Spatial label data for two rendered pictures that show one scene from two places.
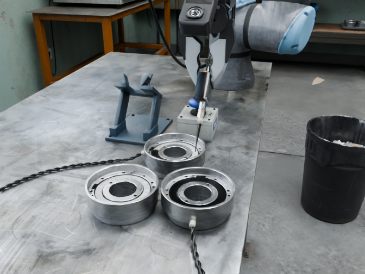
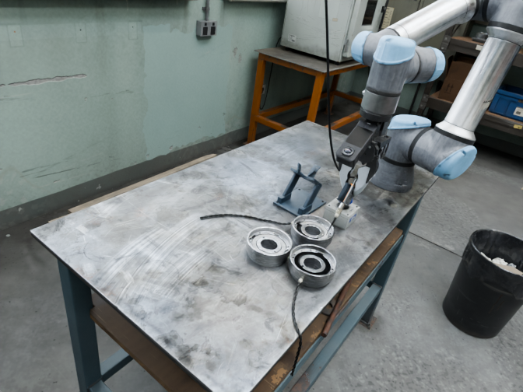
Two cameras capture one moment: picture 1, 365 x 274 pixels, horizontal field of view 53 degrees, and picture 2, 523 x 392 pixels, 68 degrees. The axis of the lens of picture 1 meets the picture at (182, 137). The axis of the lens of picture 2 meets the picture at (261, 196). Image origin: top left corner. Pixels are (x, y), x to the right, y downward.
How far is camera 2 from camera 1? 0.37 m
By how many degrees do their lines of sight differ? 16
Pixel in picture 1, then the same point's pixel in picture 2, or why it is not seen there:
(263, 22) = (426, 147)
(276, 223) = (409, 311)
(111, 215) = (256, 257)
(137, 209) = (272, 260)
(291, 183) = (443, 281)
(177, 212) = (294, 271)
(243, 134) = (371, 232)
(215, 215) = (316, 281)
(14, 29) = (240, 63)
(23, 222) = (208, 243)
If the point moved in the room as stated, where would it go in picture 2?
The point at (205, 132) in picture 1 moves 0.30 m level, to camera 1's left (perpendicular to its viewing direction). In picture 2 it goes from (342, 222) to (240, 187)
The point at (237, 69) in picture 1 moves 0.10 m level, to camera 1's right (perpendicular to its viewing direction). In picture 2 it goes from (397, 176) to (429, 185)
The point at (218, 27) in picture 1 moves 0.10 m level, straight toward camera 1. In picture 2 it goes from (366, 159) to (353, 175)
